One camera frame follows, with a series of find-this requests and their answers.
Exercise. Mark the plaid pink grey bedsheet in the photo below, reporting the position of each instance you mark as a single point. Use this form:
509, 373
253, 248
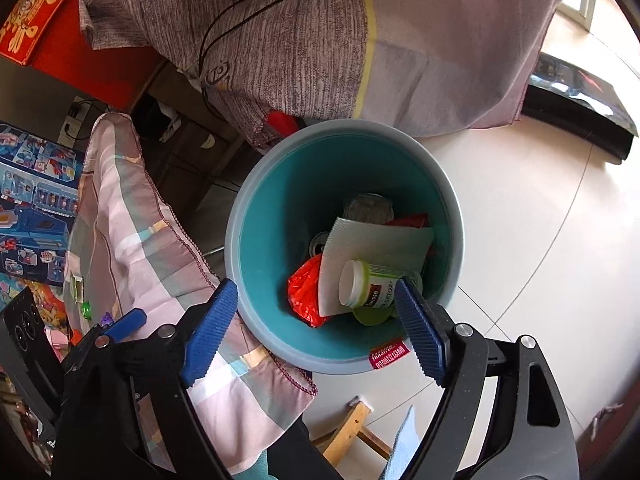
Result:
130, 220

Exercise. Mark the red snack wrapper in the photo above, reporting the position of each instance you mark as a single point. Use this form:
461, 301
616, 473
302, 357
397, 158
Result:
305, 290

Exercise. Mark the wooden stool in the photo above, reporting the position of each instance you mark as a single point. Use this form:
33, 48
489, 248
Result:
350, 430

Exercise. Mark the black low stand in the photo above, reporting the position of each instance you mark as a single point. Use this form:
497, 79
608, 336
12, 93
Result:
580, 105

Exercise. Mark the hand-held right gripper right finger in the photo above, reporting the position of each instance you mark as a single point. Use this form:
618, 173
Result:
420, 332

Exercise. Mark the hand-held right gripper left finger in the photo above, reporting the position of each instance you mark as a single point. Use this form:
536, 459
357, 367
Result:
210, 330

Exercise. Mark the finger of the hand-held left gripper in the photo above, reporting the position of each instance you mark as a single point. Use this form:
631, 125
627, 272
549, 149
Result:
127, 322

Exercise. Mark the small green toy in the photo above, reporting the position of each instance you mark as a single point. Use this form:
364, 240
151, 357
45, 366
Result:
86, 309

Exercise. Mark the blue toy set box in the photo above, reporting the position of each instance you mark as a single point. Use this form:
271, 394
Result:
35, 200

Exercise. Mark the grey mauve bed cover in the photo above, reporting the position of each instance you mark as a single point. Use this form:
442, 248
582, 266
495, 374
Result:
310, 35

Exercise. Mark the light blue cloth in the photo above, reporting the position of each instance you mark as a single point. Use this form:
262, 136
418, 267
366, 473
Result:
402, 447

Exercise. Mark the red storage box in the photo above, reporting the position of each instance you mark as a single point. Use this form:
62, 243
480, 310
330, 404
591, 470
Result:
95, 70

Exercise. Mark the blue teal trash bin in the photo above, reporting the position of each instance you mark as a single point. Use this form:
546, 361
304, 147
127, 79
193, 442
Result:
270, 220

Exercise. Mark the white wall socket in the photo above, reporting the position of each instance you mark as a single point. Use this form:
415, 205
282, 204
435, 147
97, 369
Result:
75, 125

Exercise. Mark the small red plastic item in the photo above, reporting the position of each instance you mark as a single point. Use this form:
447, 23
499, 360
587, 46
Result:
282, 124

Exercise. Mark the red box with gold print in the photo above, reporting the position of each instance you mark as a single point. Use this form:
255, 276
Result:
35, 15

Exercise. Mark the white paper sheet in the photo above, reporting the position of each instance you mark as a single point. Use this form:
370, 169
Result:
370, 245

